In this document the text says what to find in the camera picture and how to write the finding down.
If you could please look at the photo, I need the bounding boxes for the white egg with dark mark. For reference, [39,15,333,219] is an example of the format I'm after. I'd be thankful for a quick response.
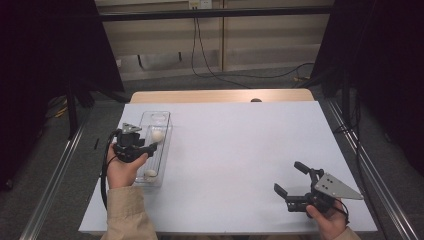
[151,129,166,144]

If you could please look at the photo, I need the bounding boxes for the person's right hand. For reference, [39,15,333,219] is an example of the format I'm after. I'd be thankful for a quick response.
[305,198,350,240]

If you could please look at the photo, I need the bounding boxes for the hand-held gripper black cable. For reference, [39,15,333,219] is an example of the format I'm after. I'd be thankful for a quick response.
[335,198,350,226]
[99,129,122,212]

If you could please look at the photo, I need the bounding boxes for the metal floor rail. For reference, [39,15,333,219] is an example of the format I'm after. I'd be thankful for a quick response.
[19,122,85,240]
[326,99,420,240]

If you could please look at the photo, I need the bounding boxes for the yellow floor cable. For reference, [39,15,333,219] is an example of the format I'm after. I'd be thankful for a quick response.
[46,95,70,120]

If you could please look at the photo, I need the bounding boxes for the white table board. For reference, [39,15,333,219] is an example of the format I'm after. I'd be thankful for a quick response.
[78,101,378,234]

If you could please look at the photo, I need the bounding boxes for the person's left hand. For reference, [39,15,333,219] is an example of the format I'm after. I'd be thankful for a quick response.
[106,144,150,190]

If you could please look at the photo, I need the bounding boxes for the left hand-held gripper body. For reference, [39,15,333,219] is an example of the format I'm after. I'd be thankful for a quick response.
[112,122,148,164]

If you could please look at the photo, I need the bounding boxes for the black wall cable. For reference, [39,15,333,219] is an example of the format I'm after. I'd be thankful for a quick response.
[190,18,316,80]
[196,18,253,90]

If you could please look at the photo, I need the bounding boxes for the black curtain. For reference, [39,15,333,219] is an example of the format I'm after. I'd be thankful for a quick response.
[311,0,424,178]
[0,0,125,193]

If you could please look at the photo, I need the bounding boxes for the clear plastic container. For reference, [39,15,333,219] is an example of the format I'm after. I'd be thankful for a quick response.
[134,110,174,188]

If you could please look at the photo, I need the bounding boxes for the black metal stand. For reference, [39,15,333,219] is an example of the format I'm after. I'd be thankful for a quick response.
[64,79,132,141]

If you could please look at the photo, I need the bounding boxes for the black horizontal bar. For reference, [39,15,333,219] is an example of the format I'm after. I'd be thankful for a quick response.
[99,5,334,23]

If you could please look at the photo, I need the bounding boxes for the wooden table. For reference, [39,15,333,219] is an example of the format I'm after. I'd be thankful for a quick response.
[129,88,315,104]

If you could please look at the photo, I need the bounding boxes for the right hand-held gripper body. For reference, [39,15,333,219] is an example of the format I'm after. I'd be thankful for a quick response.
[285,167,365,215]

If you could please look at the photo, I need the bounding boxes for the white wall socket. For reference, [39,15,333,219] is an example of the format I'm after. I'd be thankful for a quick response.
[188,0,213,10]

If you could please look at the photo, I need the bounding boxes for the left hand-held gripper black cable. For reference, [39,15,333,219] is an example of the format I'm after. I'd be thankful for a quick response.
[99,129,122,212]

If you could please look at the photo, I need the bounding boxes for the right hand-held gripper black cable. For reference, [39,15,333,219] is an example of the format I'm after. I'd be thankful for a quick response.
[335,198,350,226]

